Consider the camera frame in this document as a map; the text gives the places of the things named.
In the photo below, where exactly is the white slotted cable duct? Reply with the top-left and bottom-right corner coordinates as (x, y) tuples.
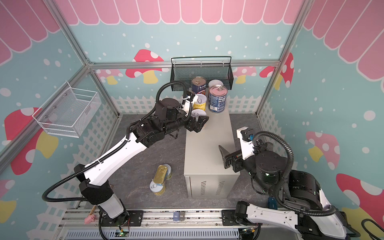
(64, 229), (241, 240)

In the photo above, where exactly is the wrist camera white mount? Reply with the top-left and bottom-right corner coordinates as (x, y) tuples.
(237, 127), (256, 160)
(182, 91), (198, 118)

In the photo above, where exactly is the gold rectangular spam tin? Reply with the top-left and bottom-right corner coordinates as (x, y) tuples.
(153, 165), (168, 185)

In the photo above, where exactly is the blue label tin can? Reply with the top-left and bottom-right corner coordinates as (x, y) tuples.
(209, 85), (228, 113)

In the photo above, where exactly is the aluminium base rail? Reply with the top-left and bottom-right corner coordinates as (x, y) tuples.
(59, 207), (304, 230)

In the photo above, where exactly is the teal object on floor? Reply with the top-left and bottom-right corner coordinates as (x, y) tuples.
(268, 197), (278, 210)

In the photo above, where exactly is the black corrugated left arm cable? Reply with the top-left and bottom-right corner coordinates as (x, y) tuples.
(41, 81), (188, 202)

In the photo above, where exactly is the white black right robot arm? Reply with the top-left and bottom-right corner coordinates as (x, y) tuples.
(219, 139), (361, 240)

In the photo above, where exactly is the pink object on rail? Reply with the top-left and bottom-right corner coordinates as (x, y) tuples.
(84, 214), (95, 225)

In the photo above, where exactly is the black wire mesh basket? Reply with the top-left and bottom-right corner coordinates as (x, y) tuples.
(170, 56), (234, 90)

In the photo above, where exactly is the small blue device on rail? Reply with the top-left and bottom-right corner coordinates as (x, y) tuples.
(173, 211), (185, 223)

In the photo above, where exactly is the orange green plastic-lid can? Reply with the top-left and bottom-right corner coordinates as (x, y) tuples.
(208, 80), (224, 89)

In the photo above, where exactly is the grey metal cabinet counter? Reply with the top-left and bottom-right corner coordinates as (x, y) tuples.
(184, 104), (240, 199)

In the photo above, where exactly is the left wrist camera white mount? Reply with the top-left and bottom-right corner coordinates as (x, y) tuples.
(182, 91), (198, 118)

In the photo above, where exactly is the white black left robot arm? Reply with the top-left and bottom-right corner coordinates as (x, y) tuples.
(75, 97), (209, 220)

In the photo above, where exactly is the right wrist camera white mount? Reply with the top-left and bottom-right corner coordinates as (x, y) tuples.
(237, 127), (256, 160)

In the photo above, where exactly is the white wire mesh basket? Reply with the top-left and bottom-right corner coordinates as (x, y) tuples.
(32, 82), (102, 138)

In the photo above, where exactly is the dark blue red label can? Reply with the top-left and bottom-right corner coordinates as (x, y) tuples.
(192, 77), (207, 95)

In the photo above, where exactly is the green can white lid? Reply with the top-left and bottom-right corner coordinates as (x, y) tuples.
(163, 164), (173, 180)

